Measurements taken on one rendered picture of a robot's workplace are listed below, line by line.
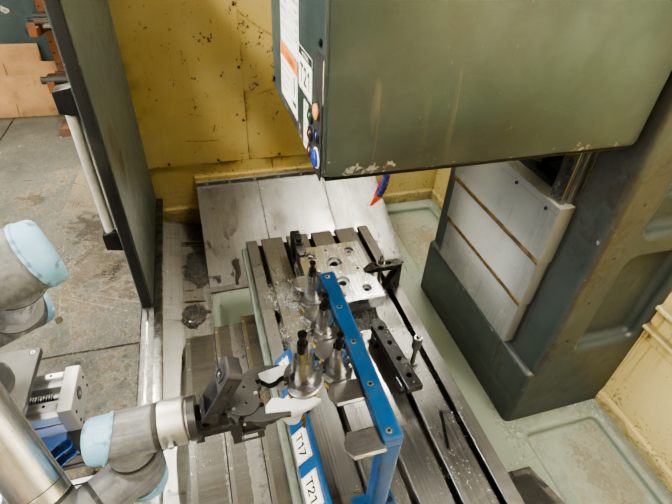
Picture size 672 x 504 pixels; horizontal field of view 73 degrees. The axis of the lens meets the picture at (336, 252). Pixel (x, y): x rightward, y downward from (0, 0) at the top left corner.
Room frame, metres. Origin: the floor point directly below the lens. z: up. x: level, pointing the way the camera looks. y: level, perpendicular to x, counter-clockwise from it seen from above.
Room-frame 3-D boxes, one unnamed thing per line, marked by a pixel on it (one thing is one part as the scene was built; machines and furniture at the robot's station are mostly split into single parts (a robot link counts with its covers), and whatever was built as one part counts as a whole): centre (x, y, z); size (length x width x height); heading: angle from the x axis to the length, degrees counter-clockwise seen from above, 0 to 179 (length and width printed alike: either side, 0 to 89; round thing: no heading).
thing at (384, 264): (1.17, -0.16, 0.97); 0.13 x 0.03 x 0.15; 108
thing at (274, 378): (0.47, 0.08, 1.33); 0.09 x 0.03 x 0.06; 122
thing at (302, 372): (0.45, 0.04, 1.41); 0.04 x 0.04 x 0.07
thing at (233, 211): (1.66, 0.15, 0.75); 0.89 x 0.67 x 0.26; 108
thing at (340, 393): (0.53, -0.03, 1.21); 0.07 x 0.05 x 0.01; 108
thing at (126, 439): (0.36, 0.31, 1.32); 0.11 x 0.08 x 0.09; 108
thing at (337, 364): (0.58, -0.02, 1.26); 0.04 x 0.04 x 0.07
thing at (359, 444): (0.43, -0.07, 1.21); 0.07 x 0.05 x 0.01; 108
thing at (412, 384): (0.84, -0.18, 0.93); 0.26 x 0.05 x 0.06; 23
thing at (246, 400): (0.41, 0.16, 1.32); 0.12 x 0.08 x 0.09; 108
